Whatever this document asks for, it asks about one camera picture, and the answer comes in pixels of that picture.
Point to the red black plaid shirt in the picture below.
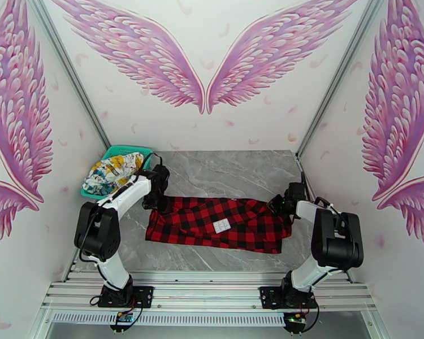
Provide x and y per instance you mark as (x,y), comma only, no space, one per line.
(198,221)

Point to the white yellow teal printed shirt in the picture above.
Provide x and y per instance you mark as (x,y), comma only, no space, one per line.
(106,172)

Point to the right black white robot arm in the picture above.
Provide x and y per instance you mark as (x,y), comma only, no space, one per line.
(335,239)

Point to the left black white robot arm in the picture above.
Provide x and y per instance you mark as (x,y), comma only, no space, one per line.
(97,232)

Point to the teal plastic mesh basket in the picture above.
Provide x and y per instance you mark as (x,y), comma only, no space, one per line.
(125,149)

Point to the small green circuit board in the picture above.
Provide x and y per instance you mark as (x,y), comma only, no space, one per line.
(296,317)
(124,317)

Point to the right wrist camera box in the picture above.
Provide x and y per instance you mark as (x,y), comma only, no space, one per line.
(296,190)

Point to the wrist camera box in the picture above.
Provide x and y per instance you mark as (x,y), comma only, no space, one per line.
(296,190)
(161,175)

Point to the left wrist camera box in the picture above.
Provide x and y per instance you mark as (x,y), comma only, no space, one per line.
(161,175)

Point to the aluminium table side rail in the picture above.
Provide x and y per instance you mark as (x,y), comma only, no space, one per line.
(70,271)
(312,193)

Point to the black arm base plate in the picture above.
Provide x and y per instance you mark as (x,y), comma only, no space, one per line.
(268,297)
(145,295)

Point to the aluminium mounting rail frame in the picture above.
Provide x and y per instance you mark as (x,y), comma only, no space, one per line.
(205,288)

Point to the black board mounting bracket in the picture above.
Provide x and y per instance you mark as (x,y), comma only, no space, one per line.
(294,327)
(121,327)

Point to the aluminium corner post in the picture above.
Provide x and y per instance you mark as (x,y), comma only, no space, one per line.
(343,66)
(67,66)

